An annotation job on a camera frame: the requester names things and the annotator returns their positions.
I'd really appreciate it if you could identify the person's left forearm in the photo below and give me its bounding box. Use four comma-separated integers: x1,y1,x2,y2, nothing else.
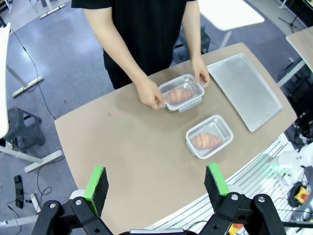
180,0,203,65

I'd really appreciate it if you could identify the white desk with T-legs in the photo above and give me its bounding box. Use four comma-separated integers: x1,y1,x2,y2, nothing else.
0,22,64,173

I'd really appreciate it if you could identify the black cable bundle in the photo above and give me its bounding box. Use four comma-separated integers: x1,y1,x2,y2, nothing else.
285,107,313,147

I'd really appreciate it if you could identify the black power strip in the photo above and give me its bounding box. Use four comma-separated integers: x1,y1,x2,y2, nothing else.
14,174,24,210

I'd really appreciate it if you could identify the person's black shirt torso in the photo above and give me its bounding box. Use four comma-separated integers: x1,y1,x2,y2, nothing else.
71,0,199,90

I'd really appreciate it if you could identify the person's right hand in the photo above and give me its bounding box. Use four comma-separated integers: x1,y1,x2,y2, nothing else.
134,75,167,110

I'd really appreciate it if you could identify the clear container near table edge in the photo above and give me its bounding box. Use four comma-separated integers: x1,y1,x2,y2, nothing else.
185,114,234,160

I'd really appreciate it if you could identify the golden croissant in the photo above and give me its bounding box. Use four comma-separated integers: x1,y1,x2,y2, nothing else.
190,132,224,150
165,87,195,104

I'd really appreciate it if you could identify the person's left hand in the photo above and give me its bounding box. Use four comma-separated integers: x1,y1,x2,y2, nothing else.
190,57,211,89

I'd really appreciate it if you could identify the black tripod stand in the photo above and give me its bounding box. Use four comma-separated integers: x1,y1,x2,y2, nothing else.
278,0,306,31

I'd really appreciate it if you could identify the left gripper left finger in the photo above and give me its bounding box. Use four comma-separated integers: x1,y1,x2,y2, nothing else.
31,165,115,235

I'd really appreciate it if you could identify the clear plastic container centre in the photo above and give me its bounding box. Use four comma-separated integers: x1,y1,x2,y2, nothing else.
185,115,234,160

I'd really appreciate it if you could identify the black plastic stool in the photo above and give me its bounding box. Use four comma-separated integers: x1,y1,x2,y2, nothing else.
3,106,46,154

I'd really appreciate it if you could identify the white power strip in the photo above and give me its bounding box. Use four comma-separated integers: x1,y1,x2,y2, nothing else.
29,193,42,213

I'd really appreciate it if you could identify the white desk foot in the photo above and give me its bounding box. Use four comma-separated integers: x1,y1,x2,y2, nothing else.
36,0,74,20

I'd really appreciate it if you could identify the brown table with metal legs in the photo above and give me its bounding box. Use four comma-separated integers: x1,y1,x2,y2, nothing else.
277,25,313,87

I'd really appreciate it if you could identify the clear plastic container right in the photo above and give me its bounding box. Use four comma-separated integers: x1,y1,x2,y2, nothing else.
160,75,203,114

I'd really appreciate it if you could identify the perforated metal baking tray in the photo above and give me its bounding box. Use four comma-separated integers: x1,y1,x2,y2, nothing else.
206,53,284,133

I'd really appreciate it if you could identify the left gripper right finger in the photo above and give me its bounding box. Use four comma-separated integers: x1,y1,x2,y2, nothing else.
195,163,287,235

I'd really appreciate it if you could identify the white table with leg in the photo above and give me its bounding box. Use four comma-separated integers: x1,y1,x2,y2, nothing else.
199,0,265,48

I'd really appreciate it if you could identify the person's right forearm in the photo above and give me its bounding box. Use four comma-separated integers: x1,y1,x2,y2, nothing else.
82,7,154,86

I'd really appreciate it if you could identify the clear plastic container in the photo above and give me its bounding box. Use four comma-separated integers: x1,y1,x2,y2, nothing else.
185,115,234,160
160,75,203,114

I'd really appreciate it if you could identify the white aluminium profile base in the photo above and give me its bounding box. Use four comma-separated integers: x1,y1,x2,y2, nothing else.
146,132,313,235

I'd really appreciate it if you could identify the clear lid with grey latches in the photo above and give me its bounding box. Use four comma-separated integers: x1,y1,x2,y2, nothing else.
157,73,205,114

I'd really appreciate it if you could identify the long black floor cable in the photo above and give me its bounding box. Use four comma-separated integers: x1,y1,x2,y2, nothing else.
9,28,57,120

